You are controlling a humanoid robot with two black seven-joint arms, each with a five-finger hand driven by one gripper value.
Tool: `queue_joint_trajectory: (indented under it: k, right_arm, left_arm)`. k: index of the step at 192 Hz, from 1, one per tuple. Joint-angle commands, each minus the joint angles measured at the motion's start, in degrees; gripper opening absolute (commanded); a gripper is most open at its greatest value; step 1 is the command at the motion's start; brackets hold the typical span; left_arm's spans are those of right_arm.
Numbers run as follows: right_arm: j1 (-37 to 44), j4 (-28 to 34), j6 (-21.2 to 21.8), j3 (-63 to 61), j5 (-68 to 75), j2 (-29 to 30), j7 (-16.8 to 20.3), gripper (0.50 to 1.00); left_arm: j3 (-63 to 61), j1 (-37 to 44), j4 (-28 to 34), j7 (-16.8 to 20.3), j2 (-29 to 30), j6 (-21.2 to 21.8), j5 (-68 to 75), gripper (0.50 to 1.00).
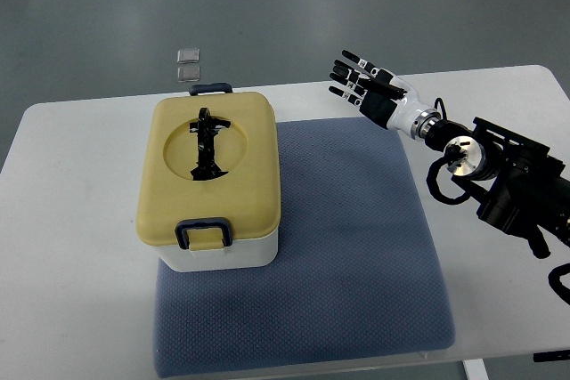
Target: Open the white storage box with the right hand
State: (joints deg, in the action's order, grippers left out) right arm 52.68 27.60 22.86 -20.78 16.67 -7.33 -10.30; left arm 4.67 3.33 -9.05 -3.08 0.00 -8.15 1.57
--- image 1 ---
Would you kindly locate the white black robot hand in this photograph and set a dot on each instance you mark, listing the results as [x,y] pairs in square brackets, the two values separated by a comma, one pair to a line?
[381,96]

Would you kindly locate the yellow storage box lid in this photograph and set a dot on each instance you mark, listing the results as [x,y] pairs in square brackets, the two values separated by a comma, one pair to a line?
[211,174]

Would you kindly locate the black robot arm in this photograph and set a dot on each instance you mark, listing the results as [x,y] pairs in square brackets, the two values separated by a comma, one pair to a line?
[517,184]

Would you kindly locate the white storage box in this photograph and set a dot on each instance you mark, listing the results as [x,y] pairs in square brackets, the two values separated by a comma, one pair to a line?
[234,253]

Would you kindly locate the blue grey fabric mat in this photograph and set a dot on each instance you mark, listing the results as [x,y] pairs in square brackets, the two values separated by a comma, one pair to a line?
[356,274]

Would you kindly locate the upper metal floor plate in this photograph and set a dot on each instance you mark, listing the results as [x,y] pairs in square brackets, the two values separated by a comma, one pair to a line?
[188,55]

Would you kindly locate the white table leg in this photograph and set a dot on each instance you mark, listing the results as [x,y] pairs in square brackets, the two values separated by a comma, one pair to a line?
[475,369]

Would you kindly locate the black object under table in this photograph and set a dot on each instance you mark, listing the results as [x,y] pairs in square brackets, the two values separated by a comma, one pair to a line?
[541,357]

